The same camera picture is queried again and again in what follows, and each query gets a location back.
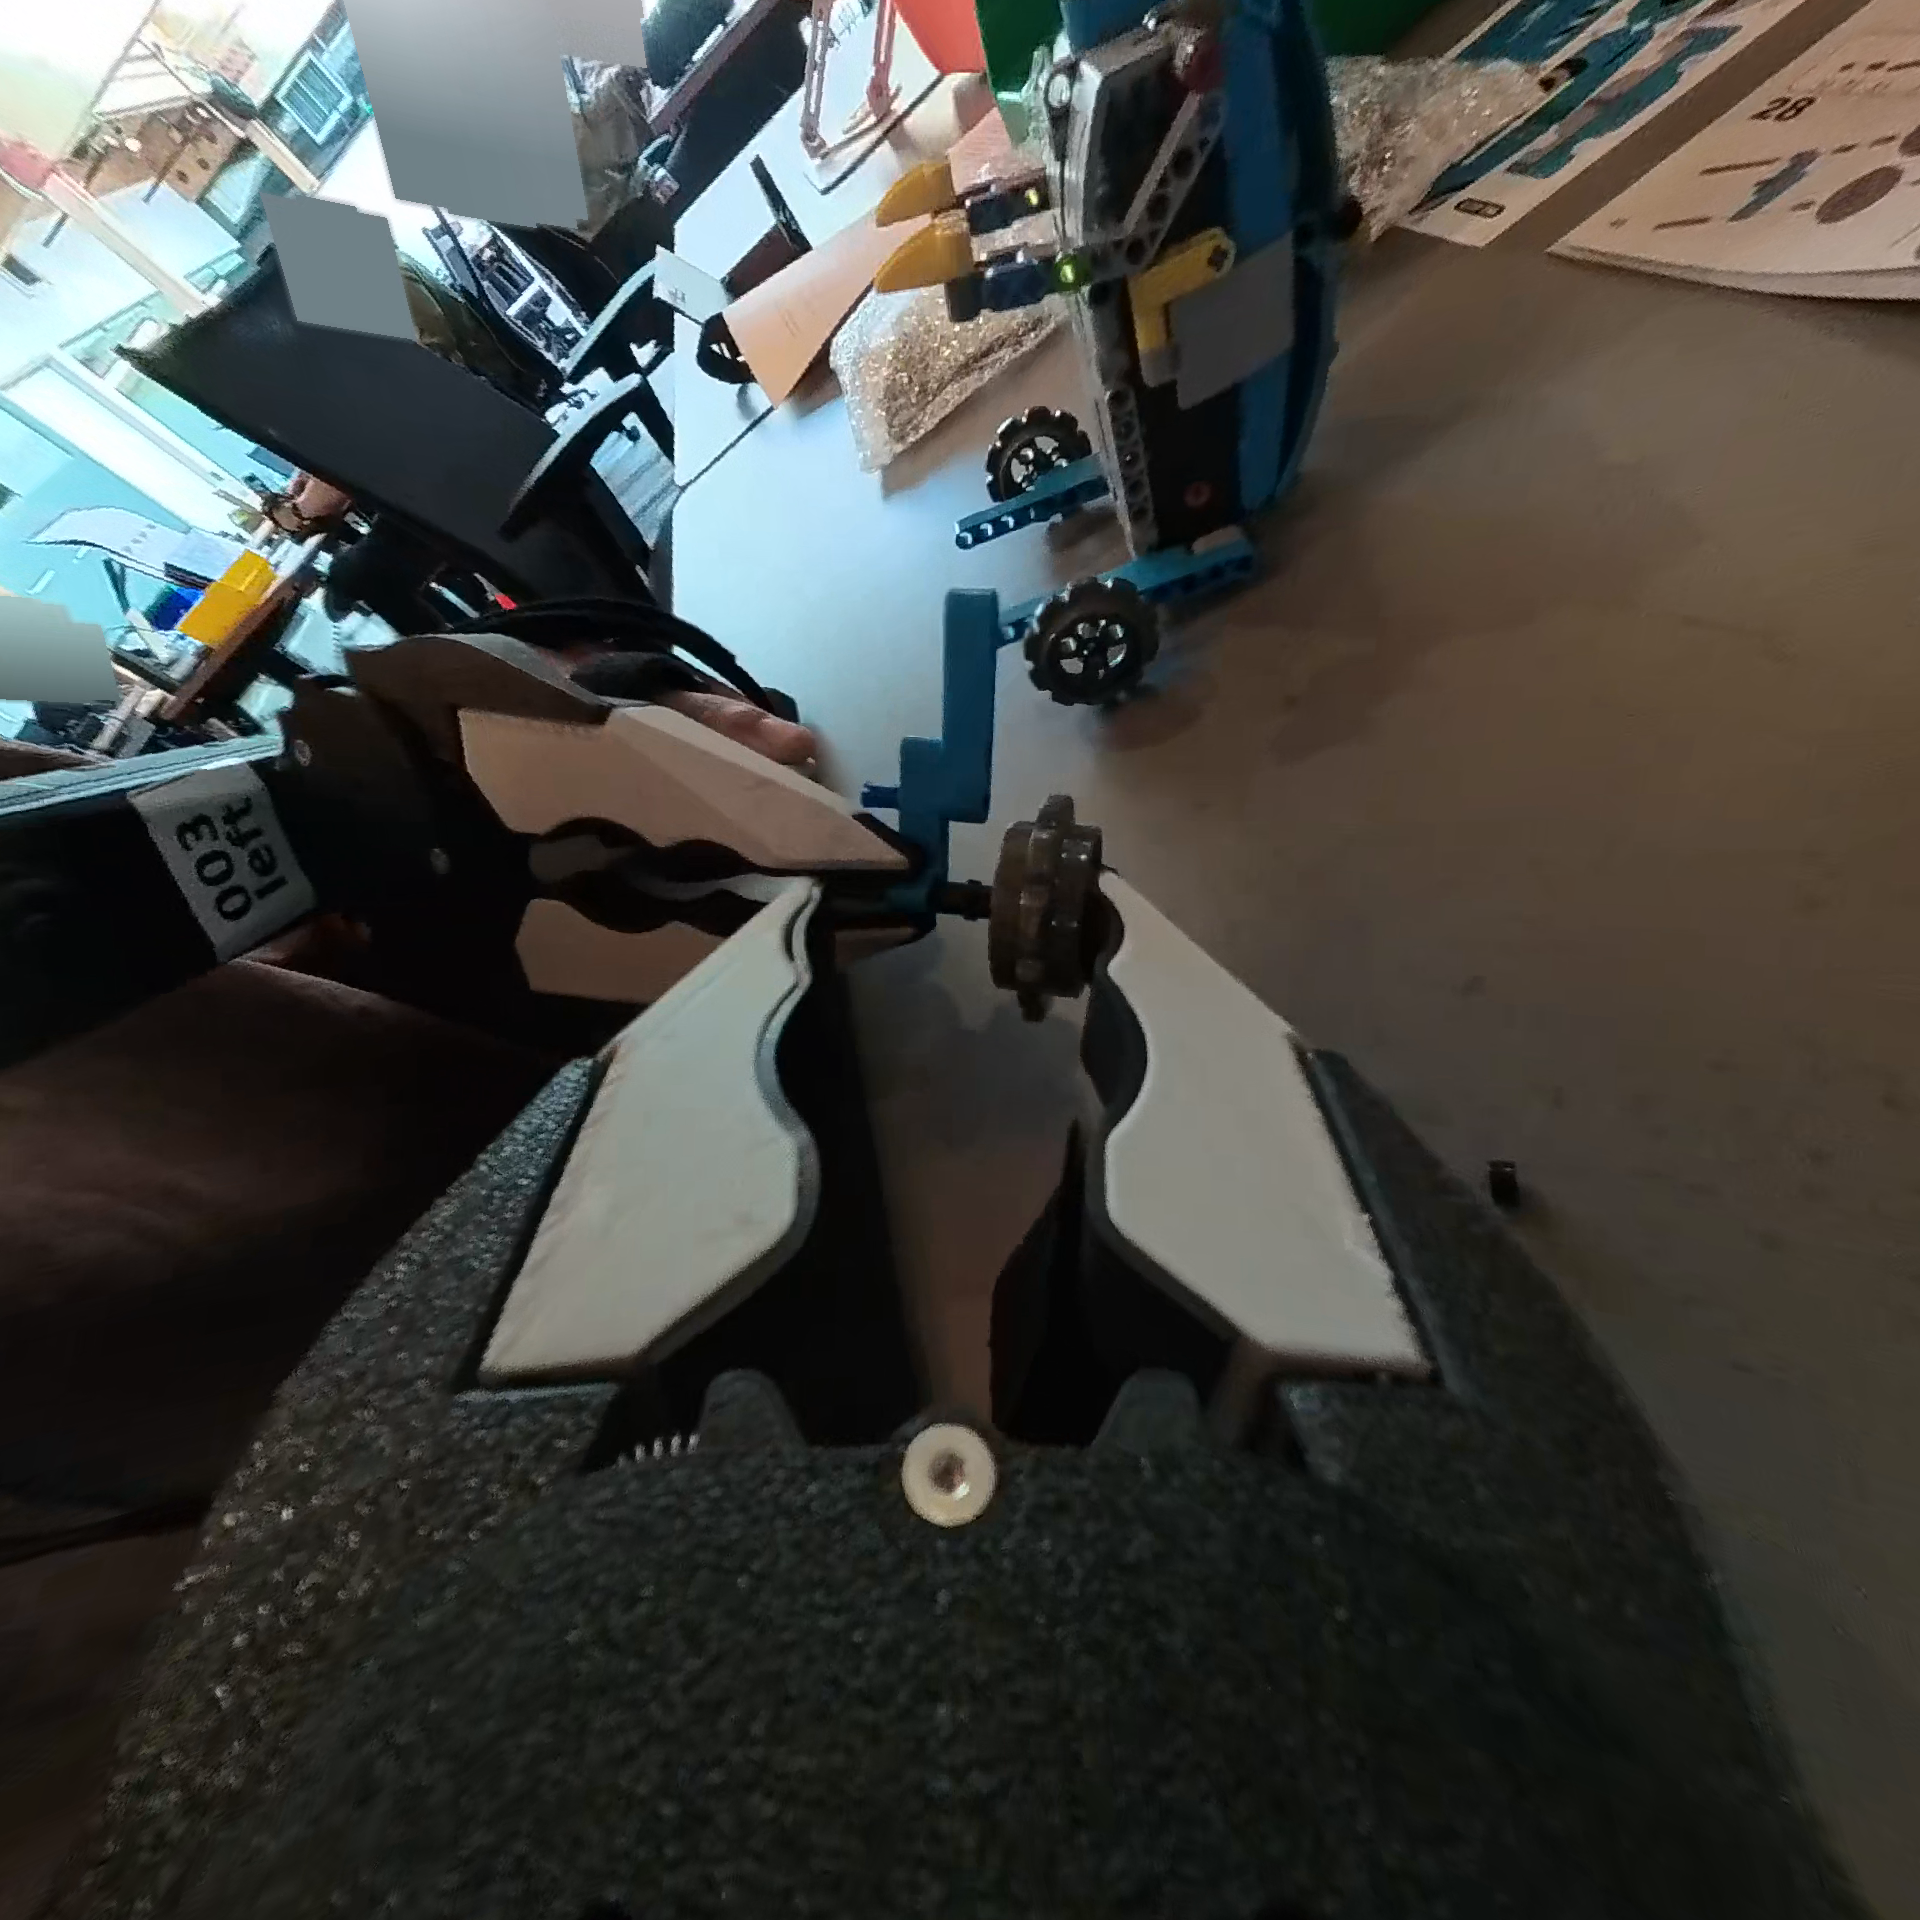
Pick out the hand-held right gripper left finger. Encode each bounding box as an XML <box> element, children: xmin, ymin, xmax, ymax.
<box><xmin>478</xmin><ymin>881</ymin><xmax>827</xmax><ymax>1384</ymax></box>

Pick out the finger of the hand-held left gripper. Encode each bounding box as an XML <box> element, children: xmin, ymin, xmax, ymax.
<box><xmin>515</xmin><ymin>866</ymin><xmax>798</xmax><ymax>1000</ymax></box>
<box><xmin>455</xmin><ymin>702</ymin><xmax>921</xmax><ymax>881</ymax></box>

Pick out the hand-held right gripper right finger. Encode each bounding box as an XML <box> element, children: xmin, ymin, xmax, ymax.
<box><xmin>1083</xmin><ymin>874</ymin><xmax>1439</xmax><ymax>1384</ymax></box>

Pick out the blue toy beam piece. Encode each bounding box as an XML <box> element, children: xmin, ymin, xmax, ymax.
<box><xmin>861</xmin><ymin>588</ymin><xmax>1040</xmax><ymax>945</ymax></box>

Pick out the grey toy gear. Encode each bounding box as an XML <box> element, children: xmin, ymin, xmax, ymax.
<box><xmin>983</xmin><ymin>796</ymin><xmax>1120</xmax><ymax>1022</ymax></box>

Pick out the grey desk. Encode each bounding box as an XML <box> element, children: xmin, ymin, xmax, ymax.
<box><xmin>660</xmin><ymin>66</ymin><xmax>1920</xmax><ymax>1920</ymax></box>

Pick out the person's left hand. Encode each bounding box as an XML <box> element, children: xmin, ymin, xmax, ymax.
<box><xmin>655</xmin><ymin>692</ymin><xmax>823</xmax><ymax>769</ymax></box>

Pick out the yellow bin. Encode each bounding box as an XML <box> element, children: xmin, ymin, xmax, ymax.
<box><xmin>176</xmin><ymin>546</ymin><xmax>288</xmax><ymax>648</ymax></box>

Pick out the black office chair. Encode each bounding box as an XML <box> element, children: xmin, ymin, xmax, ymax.
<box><xmin>503</xmin><ymin>264</ymin><xmax>684</xmax><ymax>602</ymax></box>

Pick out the black monitor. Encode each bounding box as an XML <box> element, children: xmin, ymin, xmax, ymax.
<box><xmin>119</xmin><ymin>315</ymin><xmax>558</xmax><ymax>529</ymax></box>

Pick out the person's brown clothing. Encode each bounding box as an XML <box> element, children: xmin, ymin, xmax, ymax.
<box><xmin>0</xmin><ymin>945</ymin><xmax>616</xmax><ymax>1920</ymax></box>

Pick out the brown paper sheet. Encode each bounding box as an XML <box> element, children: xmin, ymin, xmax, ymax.
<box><xmin>703</xmin><ymin>246</ymin><xmax>961</xmax><ymax>408</ymax></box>

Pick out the clear plastic bag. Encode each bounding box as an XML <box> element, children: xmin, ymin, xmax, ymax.
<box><xmin>1305</xmin><ymin>52</ymin><xmax>1478</xmax><ymax>227</ymax></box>
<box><xmin>830</xmin><ymin>276</ymin><xmax>1067</xmax><ymax>474</ymax></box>

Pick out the blue toy robot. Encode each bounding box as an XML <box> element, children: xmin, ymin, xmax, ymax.
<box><xmin>872</xmin><ymin>0</ymin><xmax>1360</xmax><ymax>710</ymax></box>

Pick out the green plastic bin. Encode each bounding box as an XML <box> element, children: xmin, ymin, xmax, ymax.
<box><xmin>976</xmin><ymin>0</ymin><xmax>1488</xmax><ymax>92</ymax></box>

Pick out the white instruction sheet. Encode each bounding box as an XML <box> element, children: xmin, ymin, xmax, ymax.
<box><xmin>1544</xmin><ymin>0</ymin><xmax>1920</xmax><ymax>301</ymax></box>
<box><xmin>1400</xmin><ymin>0</ymin><xmax>1787</xmax><ymax>249</ymax></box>

